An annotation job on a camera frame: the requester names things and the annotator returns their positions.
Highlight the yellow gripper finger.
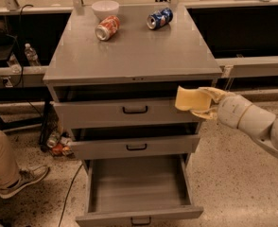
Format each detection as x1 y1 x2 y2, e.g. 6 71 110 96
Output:
199 87 234 103
191 107 217 120

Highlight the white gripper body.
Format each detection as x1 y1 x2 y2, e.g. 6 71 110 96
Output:
217 95 252 129

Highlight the yellow sponge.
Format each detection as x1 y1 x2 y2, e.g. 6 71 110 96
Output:
175 86 212 111

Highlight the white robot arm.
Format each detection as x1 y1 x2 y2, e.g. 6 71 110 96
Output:
179 87 278 158

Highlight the grey middle drawer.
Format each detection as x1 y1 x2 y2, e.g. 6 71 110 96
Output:
70 135 200 160

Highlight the grey drawer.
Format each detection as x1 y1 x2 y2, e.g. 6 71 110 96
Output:
54 98 203 129
70 135 200 160
76 155 203 227

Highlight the grey top drawer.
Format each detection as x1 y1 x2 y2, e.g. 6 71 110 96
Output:
54 98 203 129

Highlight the grey drawer cabinet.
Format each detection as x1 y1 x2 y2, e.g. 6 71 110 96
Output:
43 3 223 163

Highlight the grey bottom drawer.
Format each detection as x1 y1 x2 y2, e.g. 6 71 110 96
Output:
76 155 203 227

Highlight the blue soda can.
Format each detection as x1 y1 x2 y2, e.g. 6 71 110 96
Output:
147 8 173 30

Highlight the orange soda can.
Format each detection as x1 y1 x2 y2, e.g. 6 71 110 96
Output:
96 15 120 41

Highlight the white bowl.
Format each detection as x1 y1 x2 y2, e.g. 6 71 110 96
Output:
92 0 119 20

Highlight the crushed cans pile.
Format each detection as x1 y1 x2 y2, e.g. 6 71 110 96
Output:
46 131 73 157

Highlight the clear water bottle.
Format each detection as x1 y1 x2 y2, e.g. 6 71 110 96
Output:
25 44 41 66

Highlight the grey sneaker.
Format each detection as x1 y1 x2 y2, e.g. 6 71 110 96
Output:
0 166 49 199

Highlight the beige trouser leg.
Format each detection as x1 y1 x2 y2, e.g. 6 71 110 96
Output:
0 131 20 189

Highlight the grey metal rail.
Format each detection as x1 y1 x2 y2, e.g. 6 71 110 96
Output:
217 56 278 78

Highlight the black floor cable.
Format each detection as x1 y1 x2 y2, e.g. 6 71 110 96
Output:
57 163 84 227

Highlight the black table frame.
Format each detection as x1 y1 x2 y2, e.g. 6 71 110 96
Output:
0 28 55 147

